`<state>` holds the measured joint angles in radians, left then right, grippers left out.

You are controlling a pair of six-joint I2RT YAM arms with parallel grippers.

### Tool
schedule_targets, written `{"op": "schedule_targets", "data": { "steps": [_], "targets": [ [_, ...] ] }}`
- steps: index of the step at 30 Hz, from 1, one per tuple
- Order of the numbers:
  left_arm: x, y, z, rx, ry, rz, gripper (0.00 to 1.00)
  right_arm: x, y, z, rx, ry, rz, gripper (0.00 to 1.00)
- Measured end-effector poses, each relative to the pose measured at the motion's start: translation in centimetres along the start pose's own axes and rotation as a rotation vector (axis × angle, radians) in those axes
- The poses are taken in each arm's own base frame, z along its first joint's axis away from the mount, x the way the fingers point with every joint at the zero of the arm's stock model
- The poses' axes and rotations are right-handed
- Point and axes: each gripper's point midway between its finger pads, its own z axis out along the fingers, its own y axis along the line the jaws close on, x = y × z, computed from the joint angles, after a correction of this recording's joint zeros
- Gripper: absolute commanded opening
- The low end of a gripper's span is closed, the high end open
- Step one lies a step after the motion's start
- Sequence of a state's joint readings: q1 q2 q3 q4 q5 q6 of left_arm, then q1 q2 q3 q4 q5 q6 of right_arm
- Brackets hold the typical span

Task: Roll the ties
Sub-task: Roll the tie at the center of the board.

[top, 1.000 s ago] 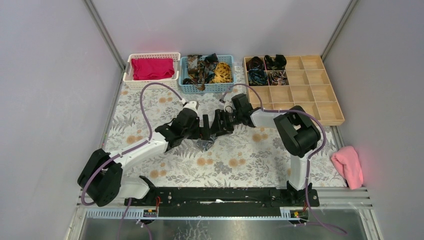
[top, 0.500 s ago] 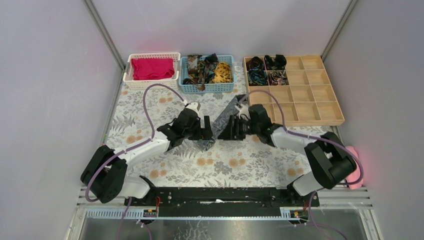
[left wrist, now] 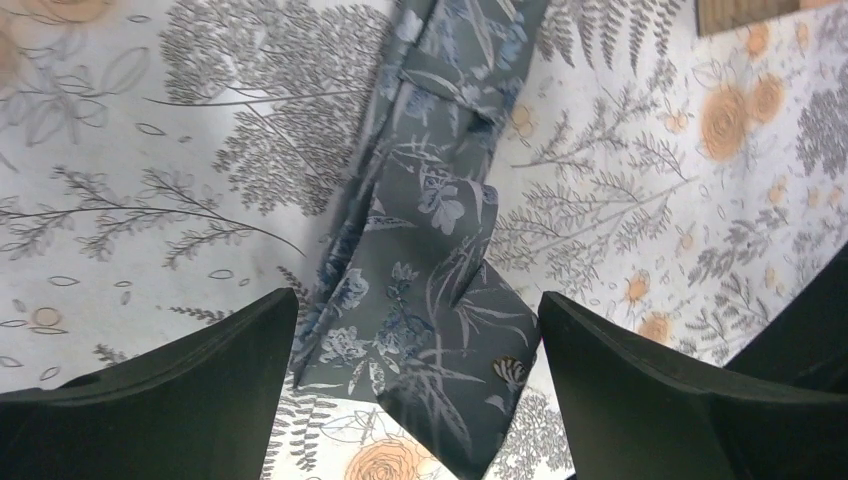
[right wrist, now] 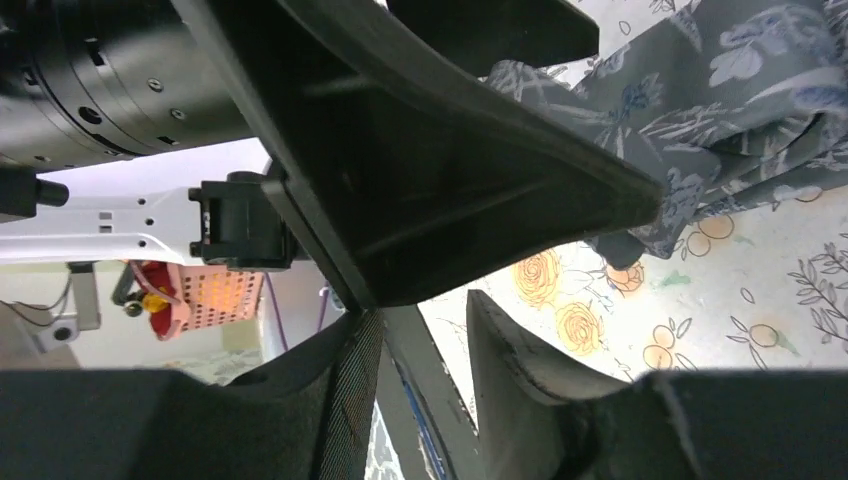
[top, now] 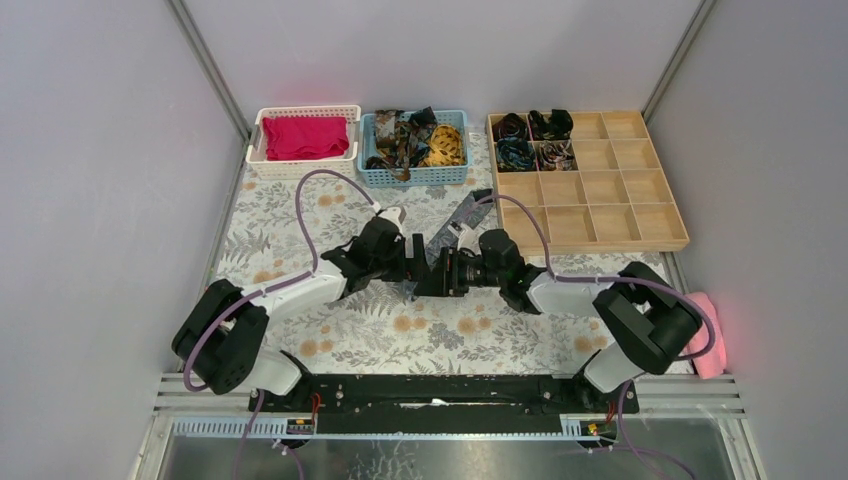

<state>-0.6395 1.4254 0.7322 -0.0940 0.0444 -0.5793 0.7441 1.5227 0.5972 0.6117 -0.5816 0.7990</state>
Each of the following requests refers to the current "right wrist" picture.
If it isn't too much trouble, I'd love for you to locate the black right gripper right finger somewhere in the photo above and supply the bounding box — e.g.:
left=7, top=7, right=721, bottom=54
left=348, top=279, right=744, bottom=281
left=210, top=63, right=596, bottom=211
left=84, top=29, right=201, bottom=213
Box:
left=466, top=290, right=847, bottom=479

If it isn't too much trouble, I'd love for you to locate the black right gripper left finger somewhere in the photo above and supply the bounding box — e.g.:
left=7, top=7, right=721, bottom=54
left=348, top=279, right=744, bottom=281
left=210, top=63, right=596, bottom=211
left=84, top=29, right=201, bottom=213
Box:
left=1, top=310, right=383, bottom=479

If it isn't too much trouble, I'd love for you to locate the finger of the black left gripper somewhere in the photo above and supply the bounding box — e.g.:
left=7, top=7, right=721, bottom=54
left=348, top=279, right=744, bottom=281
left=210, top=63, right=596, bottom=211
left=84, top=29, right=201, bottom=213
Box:
left=175, top=1, right=664, bottom=309
left=386, top=0, right=600, bottom=77

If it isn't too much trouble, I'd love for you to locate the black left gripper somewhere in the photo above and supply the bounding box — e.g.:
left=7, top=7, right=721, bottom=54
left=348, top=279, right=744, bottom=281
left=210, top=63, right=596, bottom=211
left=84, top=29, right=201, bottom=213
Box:
left=1, top=0, right=251, bottom=172

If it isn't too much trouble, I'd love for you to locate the grey leaf pattern tie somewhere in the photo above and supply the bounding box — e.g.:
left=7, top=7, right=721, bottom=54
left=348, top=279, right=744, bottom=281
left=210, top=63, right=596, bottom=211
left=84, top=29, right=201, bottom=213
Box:
left=487, top=1, right=847, bottom=268

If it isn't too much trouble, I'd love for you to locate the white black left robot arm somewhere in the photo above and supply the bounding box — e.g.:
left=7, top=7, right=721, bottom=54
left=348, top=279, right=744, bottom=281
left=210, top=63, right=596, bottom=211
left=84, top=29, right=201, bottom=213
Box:
left=1, top=1, right=664, bottom=310

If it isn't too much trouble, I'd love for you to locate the red perforated basket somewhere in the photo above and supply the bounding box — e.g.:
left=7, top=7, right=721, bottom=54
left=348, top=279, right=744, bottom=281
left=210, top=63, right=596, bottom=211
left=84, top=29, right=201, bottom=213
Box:
left=111, top=261, right=264, bottom=341

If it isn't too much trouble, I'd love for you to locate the floral tablecloth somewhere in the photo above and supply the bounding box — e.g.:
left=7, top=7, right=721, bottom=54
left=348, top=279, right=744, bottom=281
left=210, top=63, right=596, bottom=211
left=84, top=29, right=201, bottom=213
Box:
left=364, top=0, right=848, bottom=480

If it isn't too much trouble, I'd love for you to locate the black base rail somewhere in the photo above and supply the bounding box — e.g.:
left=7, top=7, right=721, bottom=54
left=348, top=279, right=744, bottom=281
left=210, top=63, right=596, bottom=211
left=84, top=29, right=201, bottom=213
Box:
left=376, top=305, right=485, bottom=479

